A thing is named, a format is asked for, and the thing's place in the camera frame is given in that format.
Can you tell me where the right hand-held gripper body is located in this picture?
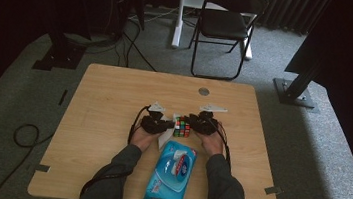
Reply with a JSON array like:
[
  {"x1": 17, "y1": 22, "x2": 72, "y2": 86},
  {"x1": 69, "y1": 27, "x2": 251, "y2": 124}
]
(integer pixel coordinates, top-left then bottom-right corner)
[{"x1": 190, "y1": 102, "x2": 229, "y2": 139}]

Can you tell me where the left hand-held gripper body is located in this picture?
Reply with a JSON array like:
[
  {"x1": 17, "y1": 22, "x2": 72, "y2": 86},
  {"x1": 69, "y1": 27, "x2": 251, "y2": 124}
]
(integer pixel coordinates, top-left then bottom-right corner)
[{"x1": 139, "y1": 99, "x2": 178, "y2": 137}]

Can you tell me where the white wet wipe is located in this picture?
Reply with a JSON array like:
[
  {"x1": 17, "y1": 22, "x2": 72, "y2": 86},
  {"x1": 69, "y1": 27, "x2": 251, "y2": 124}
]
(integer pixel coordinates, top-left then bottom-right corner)
[{"x1": 156, "y1": 111, "x2": 183, "y2": 154}]

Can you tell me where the multicoloured puzzle cube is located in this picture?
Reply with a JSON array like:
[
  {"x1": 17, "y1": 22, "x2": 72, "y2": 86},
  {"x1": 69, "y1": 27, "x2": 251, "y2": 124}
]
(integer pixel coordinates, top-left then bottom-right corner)
[{"x1": 172, "y1": 114, "x2": 194, "y2": 140}]

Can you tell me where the blue wet wipes pack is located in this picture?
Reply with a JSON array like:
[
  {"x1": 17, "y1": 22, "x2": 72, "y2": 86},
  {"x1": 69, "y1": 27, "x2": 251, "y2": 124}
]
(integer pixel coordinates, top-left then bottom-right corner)
[{"x1": 142, "y1": 138, "x2": 200, "y2": 199}]

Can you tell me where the person's left hand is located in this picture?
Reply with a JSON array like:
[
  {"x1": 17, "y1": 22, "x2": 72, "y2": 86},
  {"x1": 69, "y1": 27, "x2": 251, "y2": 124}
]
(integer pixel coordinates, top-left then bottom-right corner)
[{"x1": 128, "y1": 124, "x2": 163, "y2": 155}]

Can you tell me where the person's right hand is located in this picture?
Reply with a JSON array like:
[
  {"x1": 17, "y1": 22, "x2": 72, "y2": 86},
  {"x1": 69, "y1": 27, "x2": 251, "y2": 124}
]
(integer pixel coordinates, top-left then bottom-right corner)
[{"x1": 190, "y1": 127, "x2": 228, "y2": 158}]

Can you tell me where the grey round table grommet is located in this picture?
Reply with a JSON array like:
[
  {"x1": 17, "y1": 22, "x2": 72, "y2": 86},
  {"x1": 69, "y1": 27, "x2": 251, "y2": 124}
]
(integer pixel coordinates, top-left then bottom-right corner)
[{"x1": 197, "y1": 86, "x2": 211, "y2": 98}]

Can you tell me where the black tape strip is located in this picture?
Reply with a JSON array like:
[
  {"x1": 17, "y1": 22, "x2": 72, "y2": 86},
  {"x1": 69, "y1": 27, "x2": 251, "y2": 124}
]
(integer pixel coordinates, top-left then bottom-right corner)
[{"x1": 57, "y1": 88, "x2": 70, "y2": 107}]

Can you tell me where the grey tape piece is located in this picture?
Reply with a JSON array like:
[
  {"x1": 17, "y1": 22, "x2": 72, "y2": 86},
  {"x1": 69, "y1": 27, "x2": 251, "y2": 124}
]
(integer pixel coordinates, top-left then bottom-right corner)
[
  {"x1": 262, "y1": 184, "x2": 285, "y2": 197},
  {"x1": 34, "y1": 163, "x2": 52, "y2": 174}
]

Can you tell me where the black folding chair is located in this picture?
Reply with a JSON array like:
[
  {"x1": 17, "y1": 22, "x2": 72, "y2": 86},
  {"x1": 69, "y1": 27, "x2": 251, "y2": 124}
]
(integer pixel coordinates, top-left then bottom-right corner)
[{"x1": 185, "y1": 0, "x2": 270, "y2": 86}]

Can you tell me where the black metal stand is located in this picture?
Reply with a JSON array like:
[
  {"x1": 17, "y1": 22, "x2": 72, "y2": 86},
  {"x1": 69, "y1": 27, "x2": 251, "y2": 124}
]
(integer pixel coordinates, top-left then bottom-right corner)
[{"x1": 269, "y1": 34, "x2": 329, "y2": 115}]

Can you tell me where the black stand base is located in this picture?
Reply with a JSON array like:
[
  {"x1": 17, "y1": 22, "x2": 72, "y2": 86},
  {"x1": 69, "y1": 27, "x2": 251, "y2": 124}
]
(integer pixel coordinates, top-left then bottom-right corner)
[{"x1": 31, "y1": 27, "x2": 89, "y2": 77}]

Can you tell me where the dark curtain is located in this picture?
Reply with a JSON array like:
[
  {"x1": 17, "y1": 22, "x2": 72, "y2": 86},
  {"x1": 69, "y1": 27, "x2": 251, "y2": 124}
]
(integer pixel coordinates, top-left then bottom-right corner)
[{"x1": 258, "y1": 0, "x2": 332, "y2": 39}]

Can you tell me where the left hand-held gripper cable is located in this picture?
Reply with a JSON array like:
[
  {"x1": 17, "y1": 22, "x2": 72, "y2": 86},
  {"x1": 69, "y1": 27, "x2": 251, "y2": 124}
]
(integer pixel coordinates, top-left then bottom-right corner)
[{"x1": 79, "y1": 98, "x2": 152, "y2": 199}]

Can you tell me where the hand-held gripper cable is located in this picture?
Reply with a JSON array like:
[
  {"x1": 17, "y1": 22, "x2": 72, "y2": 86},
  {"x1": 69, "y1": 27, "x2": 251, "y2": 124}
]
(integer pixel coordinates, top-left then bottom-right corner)
[
  {"x1": 79, "y1": 98, "x2": 152, "y2": 199},
  {"x1": 210, "y1": 121, "x2": 237, "y2": 173}
]

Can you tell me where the right hand-held gripper cable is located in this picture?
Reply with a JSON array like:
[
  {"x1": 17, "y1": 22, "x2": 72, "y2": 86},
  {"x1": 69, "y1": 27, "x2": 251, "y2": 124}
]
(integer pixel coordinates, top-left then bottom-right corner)
[{"x1": 210, "y1": 121, "x2": 237, "y2": 173}]

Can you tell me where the white floor cable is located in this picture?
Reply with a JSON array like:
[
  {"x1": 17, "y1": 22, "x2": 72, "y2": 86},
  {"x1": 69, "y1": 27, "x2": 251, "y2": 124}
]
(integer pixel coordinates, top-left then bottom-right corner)
[{"x1": 127, "y1": 1, "x2": 180, "y2": 27}]

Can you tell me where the black looped floor cable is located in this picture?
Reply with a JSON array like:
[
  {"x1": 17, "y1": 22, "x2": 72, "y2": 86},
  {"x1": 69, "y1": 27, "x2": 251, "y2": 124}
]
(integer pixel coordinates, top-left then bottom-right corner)
[{"x1": 0, "y1": 120, "x2": 57, "y2": 199}]

